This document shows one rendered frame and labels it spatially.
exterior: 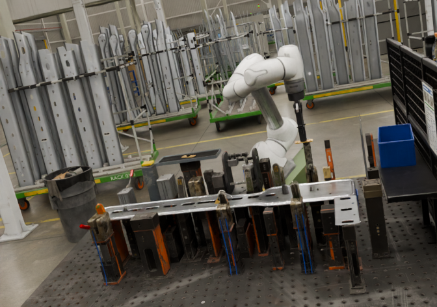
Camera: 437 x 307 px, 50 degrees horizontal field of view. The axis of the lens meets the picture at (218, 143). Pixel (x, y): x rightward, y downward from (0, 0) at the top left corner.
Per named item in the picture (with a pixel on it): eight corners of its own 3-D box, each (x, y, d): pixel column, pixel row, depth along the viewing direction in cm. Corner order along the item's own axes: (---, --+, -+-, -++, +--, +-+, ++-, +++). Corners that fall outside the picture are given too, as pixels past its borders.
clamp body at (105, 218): (100, 288, 241) (81, 223, 232) (112, 272, 254) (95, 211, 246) (119, 287, 238) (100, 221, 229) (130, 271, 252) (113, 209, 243)
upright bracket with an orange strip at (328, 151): (337, 231, 248) (323, 140, 236) (337, 229, 249) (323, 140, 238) (343, 230, 247) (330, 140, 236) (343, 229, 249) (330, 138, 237)
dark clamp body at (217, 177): (220, 242, 263) (206, 179, 254) (225, 232, 275) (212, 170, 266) (239, 241, 260) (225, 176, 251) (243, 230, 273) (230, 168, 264)
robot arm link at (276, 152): (268, 179, 312) (242, 160, 311) (282, 158, 319) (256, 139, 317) (278, 175, 297) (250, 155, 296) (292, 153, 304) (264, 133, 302)
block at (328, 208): (326, 271, 213) (317, 214, 206) (326, 259, 223) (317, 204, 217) (347, 270, 210) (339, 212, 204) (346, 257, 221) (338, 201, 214)
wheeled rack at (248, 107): (266, 124, 848) (248, 25, 806) (212, 134, 864) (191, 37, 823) (268, 105, 1031) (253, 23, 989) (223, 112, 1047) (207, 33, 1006)
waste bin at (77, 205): (52, 250, 486) (32, 184, 469) (75, 227, 537) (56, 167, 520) (97, 244, 477) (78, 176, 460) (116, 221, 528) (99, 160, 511)
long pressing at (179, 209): (86, 225, 249) (85, 222, 248) (105, 208, 270) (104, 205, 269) (356, 197, 213) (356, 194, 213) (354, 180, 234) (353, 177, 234)
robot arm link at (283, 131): (269, 151, 321) (285, 127, 329) (289, 157, 311) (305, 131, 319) (225, 72, 268) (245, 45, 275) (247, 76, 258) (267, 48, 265)
